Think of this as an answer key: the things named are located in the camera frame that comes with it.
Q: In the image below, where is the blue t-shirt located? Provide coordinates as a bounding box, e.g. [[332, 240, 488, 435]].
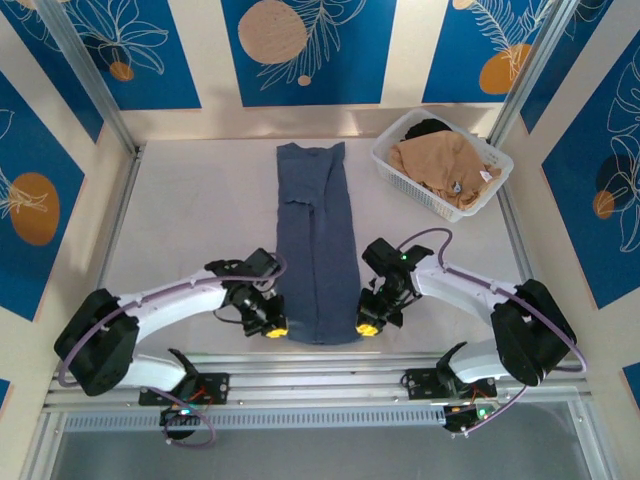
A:
[[274, 141, 363, 347]]

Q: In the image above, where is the white plastic laundry basket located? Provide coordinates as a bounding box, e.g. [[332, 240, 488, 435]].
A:
[[370, 108, 516, 224]]

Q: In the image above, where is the grey front panel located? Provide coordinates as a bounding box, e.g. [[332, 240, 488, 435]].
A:
[[52, 428, 594, 480]]

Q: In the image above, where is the tan t-shirt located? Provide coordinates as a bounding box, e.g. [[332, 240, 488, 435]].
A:
[[389, 130, 503, 212]]

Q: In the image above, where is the black garment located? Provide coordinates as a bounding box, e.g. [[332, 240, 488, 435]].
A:
[[403, 118, 454, 143]]

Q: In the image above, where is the aluminium base rail beam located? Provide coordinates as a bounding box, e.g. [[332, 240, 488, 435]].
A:
[[42, 351, 595, 412]]

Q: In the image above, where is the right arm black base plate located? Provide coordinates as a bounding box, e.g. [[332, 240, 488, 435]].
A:
[[404, 367, 499, 401]]

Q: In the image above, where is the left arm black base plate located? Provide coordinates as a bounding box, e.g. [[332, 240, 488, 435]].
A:
[[138, 372, 231, 406]]

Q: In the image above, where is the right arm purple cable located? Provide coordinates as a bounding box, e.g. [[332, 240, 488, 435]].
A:
[[397, 227, 588, 437]]

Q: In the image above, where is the grey slotted cable duct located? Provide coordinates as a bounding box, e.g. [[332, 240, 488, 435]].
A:
[[64, 404, 447, 433]]

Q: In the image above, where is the aluminium side rail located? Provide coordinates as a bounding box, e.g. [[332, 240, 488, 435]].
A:
[[492, 139, 534, 281], [98, 142, 147, 291]]

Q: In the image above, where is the blue floral wall panel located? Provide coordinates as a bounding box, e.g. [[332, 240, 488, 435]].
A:
[[0, 72, 87, 322], [64, 0, 202, 112], [221, 0, 398, 108], [542, 47, 640, 311], [422, 0, 556, 105]]

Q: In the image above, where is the aluminium frame post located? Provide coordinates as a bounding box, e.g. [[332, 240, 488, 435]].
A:
[[37, 0, 147, 157], [486, 0, 577, 145]]

